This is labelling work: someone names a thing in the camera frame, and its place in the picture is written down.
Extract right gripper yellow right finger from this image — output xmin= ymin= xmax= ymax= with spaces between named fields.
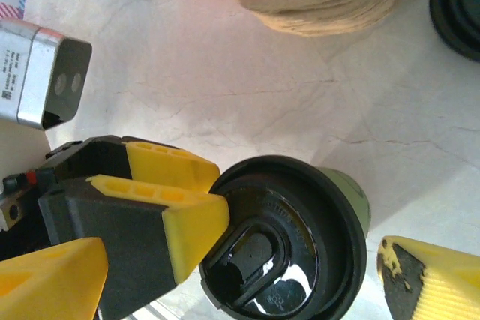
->
xmin=376 ymin=235 xmax=480 ymax=320

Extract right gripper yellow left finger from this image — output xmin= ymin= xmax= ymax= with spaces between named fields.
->
xmin=0 ymin=236 xmax=110 ymax=320

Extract green white paper cup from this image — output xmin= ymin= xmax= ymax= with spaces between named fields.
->
xmin=318 ymin=167 xmax=372 ymax=241

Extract black cup lid stack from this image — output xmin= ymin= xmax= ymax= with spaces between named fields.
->
xmin=429 ymin=0 xmax=480 ymax=63

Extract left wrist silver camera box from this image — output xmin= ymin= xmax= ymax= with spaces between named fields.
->
xmin=0 ymin=18 xmax=93 ymax=132

